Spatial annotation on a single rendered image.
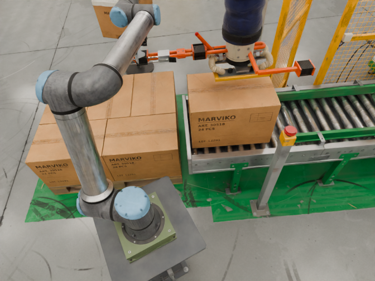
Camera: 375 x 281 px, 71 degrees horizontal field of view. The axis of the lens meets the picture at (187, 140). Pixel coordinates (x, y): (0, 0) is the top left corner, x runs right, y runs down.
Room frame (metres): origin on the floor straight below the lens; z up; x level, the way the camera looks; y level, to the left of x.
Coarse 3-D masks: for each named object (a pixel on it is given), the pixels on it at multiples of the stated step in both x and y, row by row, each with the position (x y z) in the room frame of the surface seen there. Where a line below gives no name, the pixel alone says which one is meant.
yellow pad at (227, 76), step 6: (228, 72) 1.31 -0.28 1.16; (234, 72) 1.31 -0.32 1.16; (240, 72) 1.31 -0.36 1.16; (246, 72) 1.30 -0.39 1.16; (252, 72) 1.30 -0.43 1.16; (216, 78) 1.28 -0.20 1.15; (222, 78) 1.27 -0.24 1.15; (228, 78) 1.27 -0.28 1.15; (234, 78) 1.27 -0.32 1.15; (240, 78) 1.27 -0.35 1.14; (246, 78) 1.27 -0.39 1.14
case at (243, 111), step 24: (192, 96) 1.36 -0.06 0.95; (216, 96) 1.34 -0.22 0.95; (240, 96) 1.32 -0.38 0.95; (264, 96) 1.30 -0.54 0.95; (192, 120) 1.21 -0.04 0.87; (216, 120) 1.21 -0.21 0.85; (240, 120) 1.21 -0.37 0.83; (264, 120) 1.21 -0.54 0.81; (192, 144) 1.21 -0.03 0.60; (216, 144) 1.21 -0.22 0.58; (240, 144) 1.21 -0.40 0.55
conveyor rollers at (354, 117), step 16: (352, 96) 1.64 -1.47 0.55; (368, 96) 1.66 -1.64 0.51; (288, 112) 1.52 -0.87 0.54; (304, 112) 1.51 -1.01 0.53; (320, 112) 1.48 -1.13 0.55; (336, 112) 1.49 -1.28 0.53; (352, 112) 1.46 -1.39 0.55; (304, 128) 1.32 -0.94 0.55; (336, 128) 1.30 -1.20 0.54; (272, 144) 1.20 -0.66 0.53
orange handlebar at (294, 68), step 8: (184, 48) 1.44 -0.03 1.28; (216, 48) 1.42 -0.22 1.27; (256, 48) 1.39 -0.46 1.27; (152, 56) 1.38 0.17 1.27; (176, 56) 1.37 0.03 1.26; (184, 56) 1.38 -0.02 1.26; (248, 56) 1.32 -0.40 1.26; (256, 64) 1.22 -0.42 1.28; (256, 72) 1.16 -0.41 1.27; (264, 72) 1.15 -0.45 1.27; (272, 72) 1.15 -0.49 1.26; (280, 72) 1.15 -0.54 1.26
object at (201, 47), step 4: (192, 44) 1.45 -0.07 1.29; (196, 44) 1.45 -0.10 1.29; (200, 44) 1.45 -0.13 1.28; (192, 48) 1.41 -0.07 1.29; (196, 48) 1.42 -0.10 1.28; (200, 48) 1.42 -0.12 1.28; (204, 48) 1.41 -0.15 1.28; (196, 52) 1.36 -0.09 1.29; (200, 52) 1.36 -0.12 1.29; (204, 52) 1.36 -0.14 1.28; (196, 56) 1.37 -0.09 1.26; (200, 56) 1.37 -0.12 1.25; (204, 56) 1.36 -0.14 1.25
